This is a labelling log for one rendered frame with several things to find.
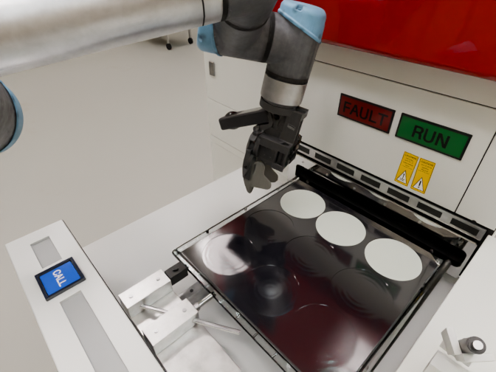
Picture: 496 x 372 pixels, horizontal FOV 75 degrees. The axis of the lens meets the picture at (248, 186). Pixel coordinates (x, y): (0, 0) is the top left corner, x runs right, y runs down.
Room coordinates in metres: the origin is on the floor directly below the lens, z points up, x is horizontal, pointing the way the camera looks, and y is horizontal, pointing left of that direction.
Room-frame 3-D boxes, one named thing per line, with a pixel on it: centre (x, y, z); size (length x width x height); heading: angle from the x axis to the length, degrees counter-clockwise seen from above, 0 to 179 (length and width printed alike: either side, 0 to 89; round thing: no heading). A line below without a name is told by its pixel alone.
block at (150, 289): (0.33, 0.17, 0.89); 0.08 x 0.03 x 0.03; 133
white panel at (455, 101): (0.70, -0.15, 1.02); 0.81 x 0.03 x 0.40; 43
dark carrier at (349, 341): (0.41, -0.12, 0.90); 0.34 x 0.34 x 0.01; 43
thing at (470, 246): (0.56, -0.26, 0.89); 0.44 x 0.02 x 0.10; 43
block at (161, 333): (0.27, 0.12, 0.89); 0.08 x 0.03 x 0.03; 133
